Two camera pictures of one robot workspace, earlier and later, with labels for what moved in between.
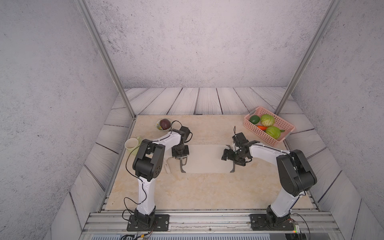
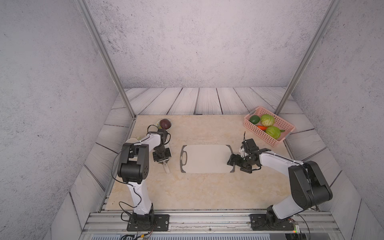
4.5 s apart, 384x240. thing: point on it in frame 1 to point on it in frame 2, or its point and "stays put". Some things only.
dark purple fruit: [165, 123] stays put
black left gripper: [186, 153] to [168, 154]
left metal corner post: [92, 27] stays put
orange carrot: [262, 127] stays put
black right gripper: [229, 157] to [236, 162]
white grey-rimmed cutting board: [206, 158] stays put
